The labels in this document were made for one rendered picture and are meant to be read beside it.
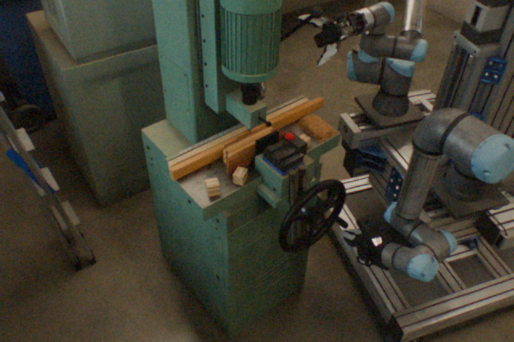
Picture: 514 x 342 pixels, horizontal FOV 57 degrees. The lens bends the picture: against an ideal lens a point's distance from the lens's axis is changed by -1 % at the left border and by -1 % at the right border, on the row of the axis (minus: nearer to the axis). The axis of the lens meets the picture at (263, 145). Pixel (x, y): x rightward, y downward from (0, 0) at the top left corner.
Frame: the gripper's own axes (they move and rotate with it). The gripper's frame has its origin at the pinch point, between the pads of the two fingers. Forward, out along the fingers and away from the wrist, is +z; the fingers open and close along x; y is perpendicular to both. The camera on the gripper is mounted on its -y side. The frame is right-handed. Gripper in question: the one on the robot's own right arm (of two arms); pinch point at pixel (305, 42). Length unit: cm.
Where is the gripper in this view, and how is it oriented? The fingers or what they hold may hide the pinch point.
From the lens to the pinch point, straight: 145.3
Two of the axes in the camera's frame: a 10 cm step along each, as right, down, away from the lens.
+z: -7.8, 3.8, -5.0
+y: 4.9, -1.4, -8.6
